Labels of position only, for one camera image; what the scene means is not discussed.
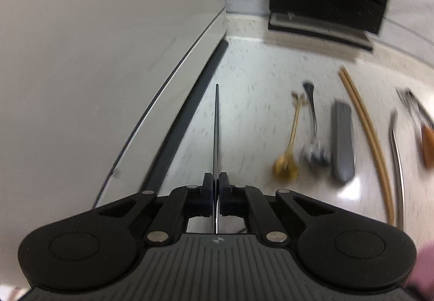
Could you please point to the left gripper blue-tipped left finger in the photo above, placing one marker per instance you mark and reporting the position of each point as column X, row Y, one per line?
column 176, row 209

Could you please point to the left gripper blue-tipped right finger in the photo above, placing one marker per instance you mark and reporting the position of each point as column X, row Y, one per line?
column 249, row 204

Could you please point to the steel chopstick pair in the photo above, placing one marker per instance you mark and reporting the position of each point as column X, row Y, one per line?
column 216, row 160

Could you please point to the gold spoon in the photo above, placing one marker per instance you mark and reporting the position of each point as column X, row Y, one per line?
column 285, row 167

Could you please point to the small steel spoon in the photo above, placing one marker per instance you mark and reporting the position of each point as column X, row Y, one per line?
column 314, row 153

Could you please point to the wooden chopstick pair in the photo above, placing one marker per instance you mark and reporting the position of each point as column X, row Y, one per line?
column 373, row 142

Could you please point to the black and white appliance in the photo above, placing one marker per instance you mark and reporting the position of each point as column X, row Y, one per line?
column 76, row 76

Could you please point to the purple fuzzy sleeve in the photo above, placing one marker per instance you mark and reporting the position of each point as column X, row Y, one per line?
column 420, row 282

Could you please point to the wooden-handled wire whisk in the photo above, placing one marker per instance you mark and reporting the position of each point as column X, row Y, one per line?
column 422, row 120

